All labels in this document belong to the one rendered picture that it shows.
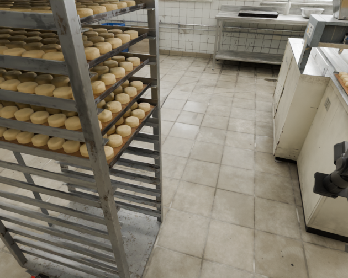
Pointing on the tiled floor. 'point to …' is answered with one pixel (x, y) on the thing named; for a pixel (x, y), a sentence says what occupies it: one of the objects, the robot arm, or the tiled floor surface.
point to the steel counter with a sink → (227, 15)
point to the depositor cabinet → (299, 99)
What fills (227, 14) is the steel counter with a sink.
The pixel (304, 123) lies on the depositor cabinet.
